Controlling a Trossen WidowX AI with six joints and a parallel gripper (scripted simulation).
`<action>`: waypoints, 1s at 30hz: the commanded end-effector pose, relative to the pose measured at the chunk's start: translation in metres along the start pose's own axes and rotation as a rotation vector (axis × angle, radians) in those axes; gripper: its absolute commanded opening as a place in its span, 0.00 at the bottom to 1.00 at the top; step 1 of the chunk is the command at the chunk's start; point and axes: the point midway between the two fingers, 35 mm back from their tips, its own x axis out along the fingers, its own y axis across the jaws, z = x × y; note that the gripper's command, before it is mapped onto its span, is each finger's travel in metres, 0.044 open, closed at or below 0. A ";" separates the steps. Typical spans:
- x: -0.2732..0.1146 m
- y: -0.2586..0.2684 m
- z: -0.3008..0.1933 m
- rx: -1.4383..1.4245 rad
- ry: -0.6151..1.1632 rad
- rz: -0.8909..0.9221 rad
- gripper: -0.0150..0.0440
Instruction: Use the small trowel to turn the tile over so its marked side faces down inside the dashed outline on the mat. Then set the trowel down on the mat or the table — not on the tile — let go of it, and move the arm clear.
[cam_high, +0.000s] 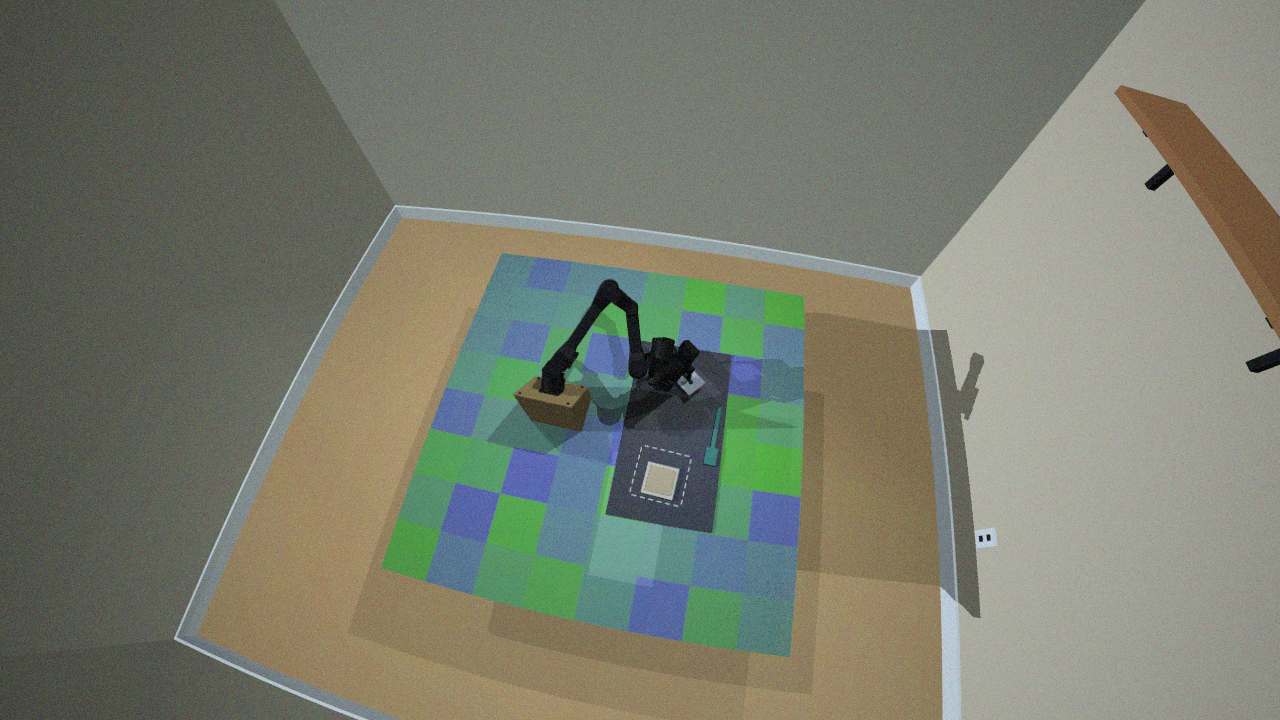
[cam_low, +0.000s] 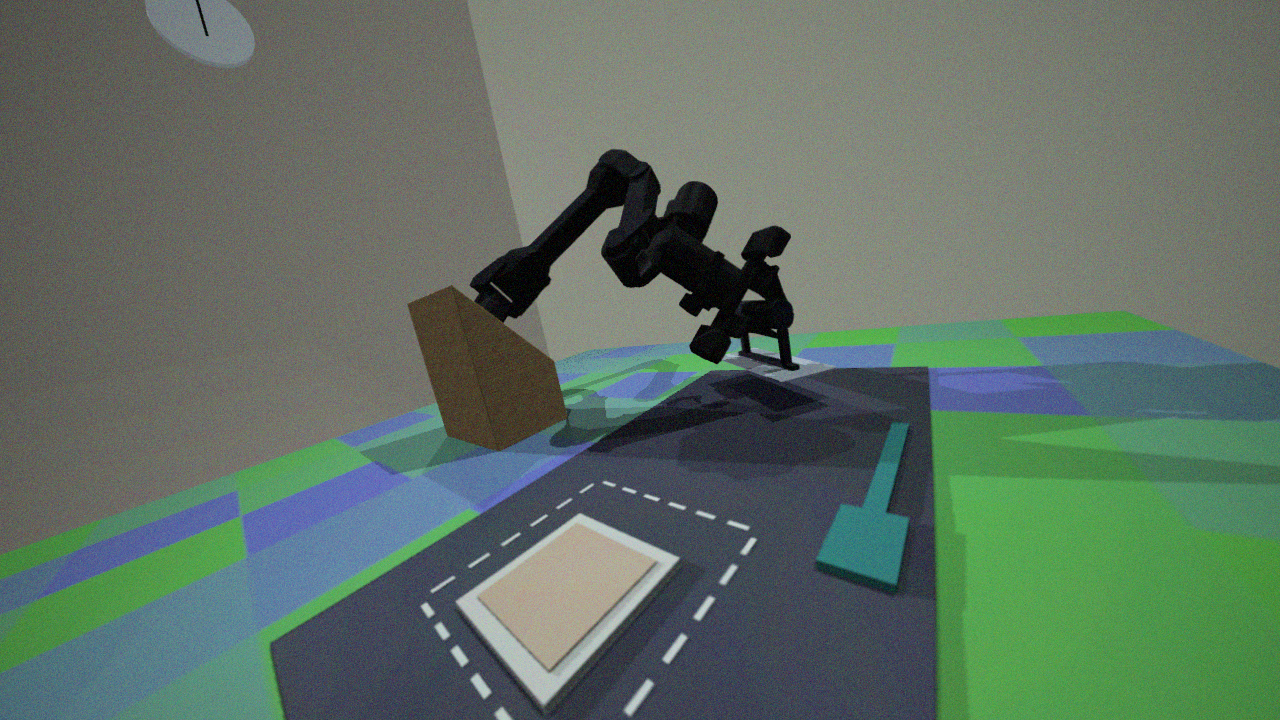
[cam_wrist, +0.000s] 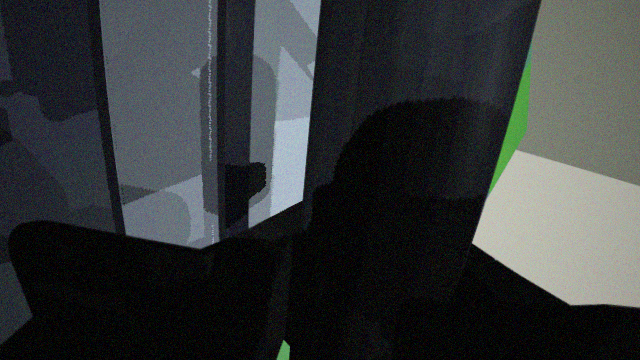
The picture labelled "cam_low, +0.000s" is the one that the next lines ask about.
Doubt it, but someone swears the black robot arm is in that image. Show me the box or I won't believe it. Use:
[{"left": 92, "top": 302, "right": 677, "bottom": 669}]
[{"left": 470, "top": 149, "right": 718, "bottom": 323}]

